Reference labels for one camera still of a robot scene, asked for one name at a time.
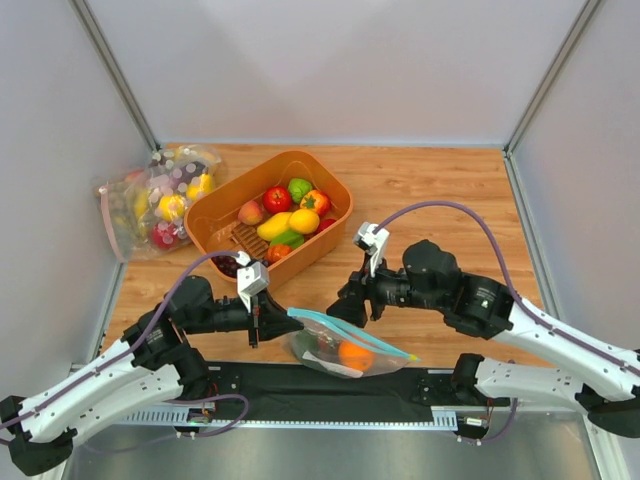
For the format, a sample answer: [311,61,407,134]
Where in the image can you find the blue zip top bag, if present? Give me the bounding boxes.
[285,307,419,379]

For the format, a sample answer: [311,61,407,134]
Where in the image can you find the fake orange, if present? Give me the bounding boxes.
[338,341,375,372]

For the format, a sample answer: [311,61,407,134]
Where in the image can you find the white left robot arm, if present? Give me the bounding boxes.
[1,275,302,476]

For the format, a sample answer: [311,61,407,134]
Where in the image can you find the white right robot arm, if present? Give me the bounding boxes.
[326,240,639,438]

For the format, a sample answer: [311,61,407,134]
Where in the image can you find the purple fake grapes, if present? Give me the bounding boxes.
[212,256,241,279]

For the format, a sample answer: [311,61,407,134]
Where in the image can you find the small orange fake fruit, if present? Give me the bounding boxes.
[266,244,293,264]

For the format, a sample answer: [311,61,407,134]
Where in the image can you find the brown fake waffle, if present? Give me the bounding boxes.
[231,223,269,260]

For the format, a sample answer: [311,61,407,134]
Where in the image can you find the green fake mango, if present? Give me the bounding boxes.
[270,230,305,250]

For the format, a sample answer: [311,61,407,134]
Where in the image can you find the red fake fruit in basket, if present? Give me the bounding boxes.
[315,219,336,234]

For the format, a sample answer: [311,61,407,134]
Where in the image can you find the yellow fake lemon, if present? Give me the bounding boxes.
[288,208,320,235]

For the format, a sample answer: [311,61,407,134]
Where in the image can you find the yellow fake mango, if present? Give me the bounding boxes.
[256,212,292,242]

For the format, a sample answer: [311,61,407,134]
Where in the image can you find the pink fake peach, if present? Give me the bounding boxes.
[237,200,264,226]

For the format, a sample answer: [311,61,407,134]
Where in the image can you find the orange fake tomato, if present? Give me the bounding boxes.
[299,190,331,217]

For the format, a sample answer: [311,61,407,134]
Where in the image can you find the red fake apple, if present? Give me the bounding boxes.
[262,186,292,215]

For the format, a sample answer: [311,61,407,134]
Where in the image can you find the green fake pepper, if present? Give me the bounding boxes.
[287,178,313,204]

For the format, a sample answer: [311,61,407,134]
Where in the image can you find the pink zip top bag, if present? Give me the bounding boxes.
[94,166,191,263]

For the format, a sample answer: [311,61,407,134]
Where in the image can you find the polka dot plastic bag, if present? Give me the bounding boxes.
[146,144,222,225]

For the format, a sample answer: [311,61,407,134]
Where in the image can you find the black base mat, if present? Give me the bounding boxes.
[201,362,509,419]

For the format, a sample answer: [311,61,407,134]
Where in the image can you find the orange plastic basket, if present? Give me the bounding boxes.
[184,150,353,291]

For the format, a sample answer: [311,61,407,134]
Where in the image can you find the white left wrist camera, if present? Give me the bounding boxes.
[235,251,270,313]

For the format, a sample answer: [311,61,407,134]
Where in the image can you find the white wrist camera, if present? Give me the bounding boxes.
[353,222,390,278]
[235,251,270,313]

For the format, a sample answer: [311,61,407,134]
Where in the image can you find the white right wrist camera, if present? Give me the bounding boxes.
[353,222,390,278]

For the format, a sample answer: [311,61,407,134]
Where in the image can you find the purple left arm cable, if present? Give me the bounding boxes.
[0,252,251,454]

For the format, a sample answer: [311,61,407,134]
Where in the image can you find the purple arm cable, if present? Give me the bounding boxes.
[377,200,640,446]
[0,252,251,454]

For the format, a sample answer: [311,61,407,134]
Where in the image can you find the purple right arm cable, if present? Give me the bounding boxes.
[377,200,640,446]

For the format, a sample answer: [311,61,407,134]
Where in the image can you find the grey slotted cable duct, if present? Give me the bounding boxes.
[117,405,490,431]

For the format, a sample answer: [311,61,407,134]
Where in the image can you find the left aluminium frame post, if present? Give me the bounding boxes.
[69,0,160,151]

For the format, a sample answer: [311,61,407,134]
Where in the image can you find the aluminium frame post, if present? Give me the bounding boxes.
[69,0,160,151]
[503,0,604,157]

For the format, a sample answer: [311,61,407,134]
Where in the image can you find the right aluminium frame post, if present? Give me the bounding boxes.
[503,0,604,157]

